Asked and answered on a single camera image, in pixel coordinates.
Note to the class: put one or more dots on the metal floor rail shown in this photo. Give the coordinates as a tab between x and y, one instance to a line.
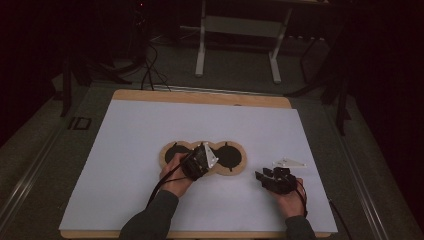
361	186
30	173

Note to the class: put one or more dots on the person's right hand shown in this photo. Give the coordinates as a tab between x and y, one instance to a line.
293	203

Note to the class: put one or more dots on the white metal desk frame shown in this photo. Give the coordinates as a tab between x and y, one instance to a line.
200	50

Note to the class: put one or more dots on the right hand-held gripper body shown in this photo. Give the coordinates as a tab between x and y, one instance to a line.
283	181

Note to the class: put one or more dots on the person's left hand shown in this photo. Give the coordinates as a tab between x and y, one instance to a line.
175	181

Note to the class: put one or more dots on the black rectangular floor plate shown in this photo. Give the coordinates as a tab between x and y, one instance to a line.
79	123

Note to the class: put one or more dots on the black metal stand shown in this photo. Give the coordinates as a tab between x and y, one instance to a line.
341	106

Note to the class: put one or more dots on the white table sheet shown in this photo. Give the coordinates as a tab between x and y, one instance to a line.
140	133

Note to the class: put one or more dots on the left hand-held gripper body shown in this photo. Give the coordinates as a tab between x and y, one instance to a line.
196	165

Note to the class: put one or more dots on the wooden board with round holes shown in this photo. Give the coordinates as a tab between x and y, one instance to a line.
242	160

